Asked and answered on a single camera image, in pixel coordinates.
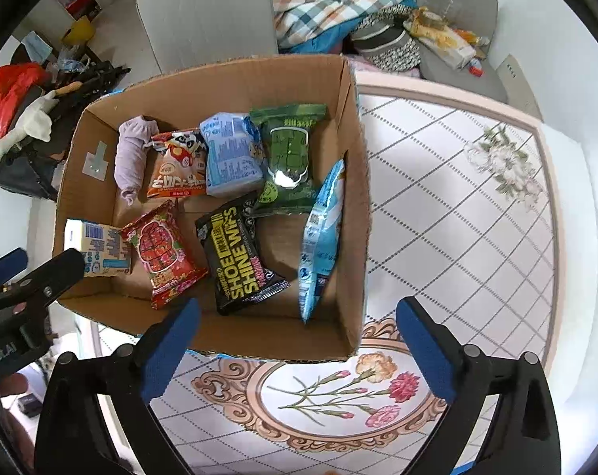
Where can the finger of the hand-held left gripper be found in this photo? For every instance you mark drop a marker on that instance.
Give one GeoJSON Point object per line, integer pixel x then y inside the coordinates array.
{"type": "Point", "coordinates": [4, 267]}
{"type": "Point", "coordinates": [46, 277]}

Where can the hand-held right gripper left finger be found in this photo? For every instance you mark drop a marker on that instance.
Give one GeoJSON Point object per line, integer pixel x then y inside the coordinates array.
{"type": "Point", "coordinates": [173, 351]}

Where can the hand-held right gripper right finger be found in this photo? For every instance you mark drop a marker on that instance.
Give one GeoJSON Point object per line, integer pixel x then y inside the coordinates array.
{"type": "Point", "coordinates": [425, 351]}

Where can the white blue small carton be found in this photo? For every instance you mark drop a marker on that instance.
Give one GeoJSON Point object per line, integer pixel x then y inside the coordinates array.
{"type": "Point", "coordinates": [98, 247]}

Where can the red snack packet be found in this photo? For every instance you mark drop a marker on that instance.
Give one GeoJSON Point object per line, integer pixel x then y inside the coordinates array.
{"type": "Point", "coordinates": [160, 252]}

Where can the black shoe wipes packet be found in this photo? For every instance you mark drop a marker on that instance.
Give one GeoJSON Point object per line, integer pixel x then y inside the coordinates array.
{"type": "Point", "coordinates": [239, 257]}

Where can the purple cloth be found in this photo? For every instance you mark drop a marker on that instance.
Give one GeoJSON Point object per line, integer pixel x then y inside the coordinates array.
{"type": "Point", "coordinates": [133, 156]}

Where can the long blue white packet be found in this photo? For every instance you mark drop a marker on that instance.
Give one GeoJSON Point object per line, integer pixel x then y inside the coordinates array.
{"type": "Point", "coordinates": [322, 242]}

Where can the cardboard box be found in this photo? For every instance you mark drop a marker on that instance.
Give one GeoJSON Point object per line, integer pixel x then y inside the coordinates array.
{"type": "Point", "coordinates": [279, 242]}

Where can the orange cartoon snack packet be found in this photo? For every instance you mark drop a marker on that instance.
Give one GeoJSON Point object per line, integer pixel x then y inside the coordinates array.
{"type": "Point", "coordinates": [177, 168]}

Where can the light blue tissue packet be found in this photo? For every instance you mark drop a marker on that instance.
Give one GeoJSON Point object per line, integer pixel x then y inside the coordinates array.
{"type": "Point", "coordinates": [229, 154]}

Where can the green snack packet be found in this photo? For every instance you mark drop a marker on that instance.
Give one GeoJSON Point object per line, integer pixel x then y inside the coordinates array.
{"type": "Point", "coordinates": [285, 158]}

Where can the person's left hand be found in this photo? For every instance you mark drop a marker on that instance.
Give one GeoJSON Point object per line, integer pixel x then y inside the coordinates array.
{"type": "Point", "coordinates": [13, 386]}

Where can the small black box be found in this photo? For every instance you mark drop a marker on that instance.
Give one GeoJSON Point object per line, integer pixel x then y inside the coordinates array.
{"type": "Point", "coordinates": [29, 403]}

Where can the white goose plush toy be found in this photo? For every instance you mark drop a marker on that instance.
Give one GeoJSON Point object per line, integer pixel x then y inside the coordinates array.
{"type": "Point", "coordinates": [26, 123]}

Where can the red plastic bag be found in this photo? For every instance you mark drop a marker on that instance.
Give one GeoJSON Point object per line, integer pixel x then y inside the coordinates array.
{"type": "Point", "coordinates": [7, 96]}

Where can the light blue cloth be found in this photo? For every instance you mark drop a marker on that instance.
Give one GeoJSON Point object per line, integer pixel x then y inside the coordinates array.
{"type": "Point", "coordinates": [37, 45]}

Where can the yellow bag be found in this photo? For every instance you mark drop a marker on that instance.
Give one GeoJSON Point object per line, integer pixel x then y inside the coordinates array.
{"type": "Point", "coordinates": [78, 29]}

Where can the grey padded chair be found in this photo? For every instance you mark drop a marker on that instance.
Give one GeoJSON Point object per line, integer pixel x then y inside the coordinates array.
{"type": "Point", "coordinates": [470, 76]}

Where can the small red white packet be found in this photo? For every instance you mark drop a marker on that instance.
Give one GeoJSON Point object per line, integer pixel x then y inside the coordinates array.
{"type": "Point", "coordinates": [474, 67]}

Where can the grey upholstered chair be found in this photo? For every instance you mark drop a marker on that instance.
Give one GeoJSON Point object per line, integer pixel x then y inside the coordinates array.
{"type": "Point", "coordinates": [205, 15]}

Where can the patterned black white hat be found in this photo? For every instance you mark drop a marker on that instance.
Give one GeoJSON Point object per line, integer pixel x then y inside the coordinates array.
{"type": "Point", "coordinates": [388, 44]}

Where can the yellow white packet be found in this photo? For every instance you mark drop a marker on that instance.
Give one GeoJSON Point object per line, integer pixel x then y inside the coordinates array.
{"type": "Point", "coordinates": [442, 39]}

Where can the blue quilt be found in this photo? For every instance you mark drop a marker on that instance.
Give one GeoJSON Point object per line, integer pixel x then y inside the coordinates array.
{"type": "Point", "coordinates": [323, 42]}

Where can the brown tape roll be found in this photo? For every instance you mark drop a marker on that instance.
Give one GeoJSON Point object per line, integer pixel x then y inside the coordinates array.
{"type": "Point", "coordinates": [429, 20]}

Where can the clear plastic bottle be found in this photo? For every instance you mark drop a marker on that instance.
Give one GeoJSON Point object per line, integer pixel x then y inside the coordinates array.
{"type": "Point", "coordinates": [450, 7]}

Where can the plaid blanket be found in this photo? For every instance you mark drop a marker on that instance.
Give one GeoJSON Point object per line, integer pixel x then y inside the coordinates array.
{"type": "Point", "coordinates": [338, 2]}

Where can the white wall outlet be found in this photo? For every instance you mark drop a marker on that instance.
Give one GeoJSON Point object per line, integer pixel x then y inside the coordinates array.
{"type": "Point", "coordinates": [511, 67]}

